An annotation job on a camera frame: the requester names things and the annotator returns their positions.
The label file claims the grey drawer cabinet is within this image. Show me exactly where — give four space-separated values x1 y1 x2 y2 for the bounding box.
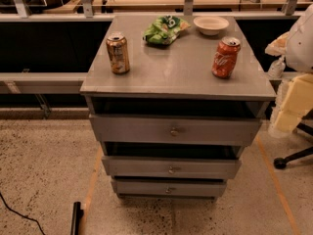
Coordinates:
79 14 278 202

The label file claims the black chair base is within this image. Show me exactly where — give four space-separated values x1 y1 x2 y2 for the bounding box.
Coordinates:
273 122 313 170

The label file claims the top grey drawer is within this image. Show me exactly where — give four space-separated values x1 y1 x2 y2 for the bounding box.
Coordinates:
90 115 260 146

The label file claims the gold soda can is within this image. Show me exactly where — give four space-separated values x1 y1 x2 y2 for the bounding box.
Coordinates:
106 32 130 74

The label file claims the grey drawer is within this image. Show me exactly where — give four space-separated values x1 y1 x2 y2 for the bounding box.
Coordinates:
112 179 226 198
90 115 260 146
102 156 241 179

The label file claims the white bowl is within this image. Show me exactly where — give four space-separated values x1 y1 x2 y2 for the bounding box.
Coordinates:
194 16 229 36

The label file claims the red coke can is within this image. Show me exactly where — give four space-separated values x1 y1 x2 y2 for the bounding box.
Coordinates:
211 36 241 78

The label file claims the green chip bag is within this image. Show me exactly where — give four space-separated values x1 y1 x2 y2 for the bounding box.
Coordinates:
143 15 191 45

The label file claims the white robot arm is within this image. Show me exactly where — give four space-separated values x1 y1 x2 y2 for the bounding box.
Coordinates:
265 5 313 136

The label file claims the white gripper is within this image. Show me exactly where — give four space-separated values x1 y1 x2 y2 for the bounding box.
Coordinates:
273 73 313 132

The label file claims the middle grey drawer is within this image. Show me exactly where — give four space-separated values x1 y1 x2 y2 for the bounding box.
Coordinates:
102 156 241 179

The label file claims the black floor cable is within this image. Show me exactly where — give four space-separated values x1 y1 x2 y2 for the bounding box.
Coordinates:
0 192 47 235

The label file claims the black floor bar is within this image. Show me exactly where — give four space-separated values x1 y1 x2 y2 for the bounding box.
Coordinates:
70 202 84 235

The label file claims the bottom grey drawer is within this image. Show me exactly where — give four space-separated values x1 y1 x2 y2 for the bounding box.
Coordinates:
112 179 226 198

